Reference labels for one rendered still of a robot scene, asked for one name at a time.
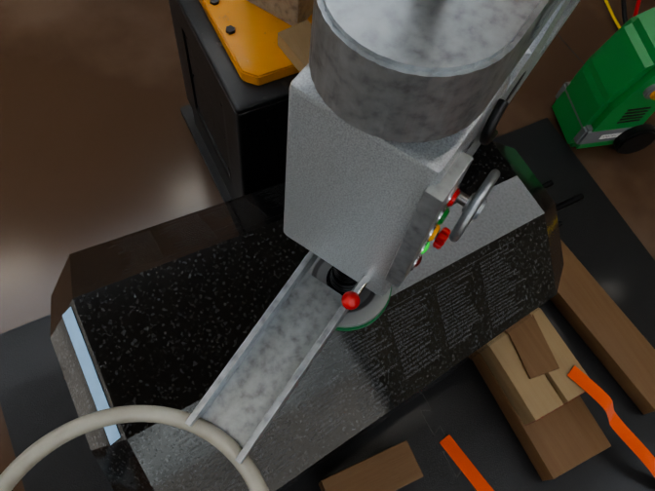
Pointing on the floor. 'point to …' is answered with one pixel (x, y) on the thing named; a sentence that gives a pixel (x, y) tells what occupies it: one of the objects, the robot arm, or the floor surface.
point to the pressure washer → (613, 92)
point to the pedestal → (229, 109)
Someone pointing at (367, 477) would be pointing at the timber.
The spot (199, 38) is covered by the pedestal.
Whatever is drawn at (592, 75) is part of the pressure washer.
